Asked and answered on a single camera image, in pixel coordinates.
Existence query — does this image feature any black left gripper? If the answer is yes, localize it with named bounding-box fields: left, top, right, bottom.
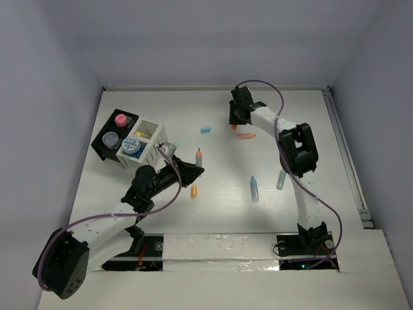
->
left=146, top=155, right=203, bottom=198

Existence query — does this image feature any orange tip clear highlighter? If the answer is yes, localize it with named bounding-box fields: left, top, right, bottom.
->
left=195, top=149, right=203, bottom=167

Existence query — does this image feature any blue slime jar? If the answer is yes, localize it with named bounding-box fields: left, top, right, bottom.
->
left=122, top=136, right=143, bottom=158

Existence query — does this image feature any clear jar of clips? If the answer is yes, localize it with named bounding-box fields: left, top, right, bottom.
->
left=101, top=131, right=119, bottom=149

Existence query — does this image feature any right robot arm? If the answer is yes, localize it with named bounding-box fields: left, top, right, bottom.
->
left=229, top=86, right=328, bottom=256

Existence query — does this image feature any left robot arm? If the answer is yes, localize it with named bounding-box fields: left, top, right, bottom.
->
left=32, top=156, right=205, bottom=300

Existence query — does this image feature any amber highlighter cap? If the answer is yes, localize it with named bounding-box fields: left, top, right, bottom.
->
left=190, top=186, right=198, bottom=199

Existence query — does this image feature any blue highlighter cap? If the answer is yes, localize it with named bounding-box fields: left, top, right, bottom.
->
left=201, top=127, right=211, bottom=134

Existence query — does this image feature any white slotted organizer box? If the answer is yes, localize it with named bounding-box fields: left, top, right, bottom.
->
left=116, top=118, right=168, bottom=169

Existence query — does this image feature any blue highlighter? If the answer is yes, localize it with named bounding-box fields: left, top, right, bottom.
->
left=250, top=176, right=259, bottom=202

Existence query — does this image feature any green highlighter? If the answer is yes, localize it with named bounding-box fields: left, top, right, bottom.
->
left=276, top=170, right=287, bottom=191

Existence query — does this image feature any black organizer box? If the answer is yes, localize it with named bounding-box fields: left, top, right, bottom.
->
left=91, top=109, right=139, bottom=162

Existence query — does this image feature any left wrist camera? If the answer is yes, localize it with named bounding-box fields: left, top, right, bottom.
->
left=157, top=142, right=177, bottom=158

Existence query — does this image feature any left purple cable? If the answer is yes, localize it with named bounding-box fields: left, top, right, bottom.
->
left=35, top=145, right=183, bottom=292

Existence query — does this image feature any purple cable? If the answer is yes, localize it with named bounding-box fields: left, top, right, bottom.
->
left=35, top=145, right=183, bottom=292
left=235, top=80, right=343, bottom=269

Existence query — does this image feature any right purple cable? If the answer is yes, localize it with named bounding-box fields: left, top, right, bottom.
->
left=235, top=80, right=343, bottom=269

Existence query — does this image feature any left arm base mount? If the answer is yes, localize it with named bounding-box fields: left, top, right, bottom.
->
left=101, top=227, right=164, bottom=272

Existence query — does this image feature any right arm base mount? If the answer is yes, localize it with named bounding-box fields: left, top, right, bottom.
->
left=272, top=222, right=339, bottom=271

